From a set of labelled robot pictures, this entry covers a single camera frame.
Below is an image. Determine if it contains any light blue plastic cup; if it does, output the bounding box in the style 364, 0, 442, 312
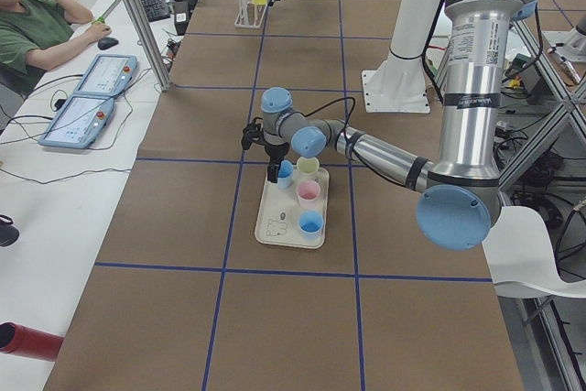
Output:
277, 159, 294, 190

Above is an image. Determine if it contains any pale green plastic cup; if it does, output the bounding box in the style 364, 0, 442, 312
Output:
296, 157, 320, 181

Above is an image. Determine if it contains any pink plastic cup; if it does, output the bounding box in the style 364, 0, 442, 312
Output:
296, 179, 320, 210

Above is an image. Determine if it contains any cream plastic tray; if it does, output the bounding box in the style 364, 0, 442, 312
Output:
255, 167, 330, 249

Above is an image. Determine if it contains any black keyboard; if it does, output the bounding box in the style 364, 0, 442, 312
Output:
140, 0, 170, 22

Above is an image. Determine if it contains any black computer mouse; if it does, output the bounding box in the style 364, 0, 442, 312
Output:
97, 37, 119, 50

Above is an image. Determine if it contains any upper teach pendant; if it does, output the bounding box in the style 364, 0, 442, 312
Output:
75, 54, 137, 97

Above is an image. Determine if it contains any teach pendant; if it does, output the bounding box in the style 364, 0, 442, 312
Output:
38, 94, 114, 149
75, 54, 137, 97

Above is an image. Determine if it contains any lower teach pendant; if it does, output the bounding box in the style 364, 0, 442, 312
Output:
38, 94, 114, 149

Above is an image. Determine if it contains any seated person green shirt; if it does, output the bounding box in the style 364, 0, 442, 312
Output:
1, 0, 112, 95

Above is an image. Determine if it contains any white chair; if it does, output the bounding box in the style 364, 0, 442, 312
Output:
483, 206, 585, 299

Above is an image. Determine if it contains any red cylinder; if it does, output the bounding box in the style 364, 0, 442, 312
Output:
1, 322, 63, 362

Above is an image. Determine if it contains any white wire cup rack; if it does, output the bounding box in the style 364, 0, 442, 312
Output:
234, 0, 268, 29

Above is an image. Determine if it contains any grey aluminium frame post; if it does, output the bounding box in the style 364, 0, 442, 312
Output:
123, 0, 171, 92

